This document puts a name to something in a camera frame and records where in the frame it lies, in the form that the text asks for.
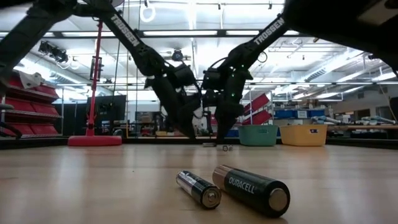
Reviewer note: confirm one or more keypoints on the red bin storage rack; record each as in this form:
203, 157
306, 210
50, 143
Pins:
31, 107

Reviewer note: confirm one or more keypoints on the yellow plastic bin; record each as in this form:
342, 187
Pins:
303, 137

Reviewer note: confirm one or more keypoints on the teal plastic bin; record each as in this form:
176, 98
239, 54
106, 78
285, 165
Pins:
258, 135

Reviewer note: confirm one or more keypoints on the black copper Duracell battery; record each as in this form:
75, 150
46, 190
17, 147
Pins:
248, 188

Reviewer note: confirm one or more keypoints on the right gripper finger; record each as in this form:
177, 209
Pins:
228, 118
210, 99

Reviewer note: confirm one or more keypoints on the black aluminium table frame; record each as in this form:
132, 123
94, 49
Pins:
37, 141

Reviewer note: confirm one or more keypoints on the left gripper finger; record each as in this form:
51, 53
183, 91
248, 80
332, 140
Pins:
194, 105
183, 124

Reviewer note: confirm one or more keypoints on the red desk lamp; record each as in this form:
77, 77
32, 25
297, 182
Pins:
93, 140

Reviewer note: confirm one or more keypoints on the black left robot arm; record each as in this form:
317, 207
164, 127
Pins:
127, 32

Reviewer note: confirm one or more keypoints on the blue storage bins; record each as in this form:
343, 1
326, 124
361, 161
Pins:
298, 113

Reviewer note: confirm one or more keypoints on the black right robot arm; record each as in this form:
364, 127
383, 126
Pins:
267, 31

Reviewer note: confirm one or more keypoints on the tilted red bins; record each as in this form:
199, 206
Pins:
259, 112

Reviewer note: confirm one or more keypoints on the black display screen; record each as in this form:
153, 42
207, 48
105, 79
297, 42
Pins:
107, 107

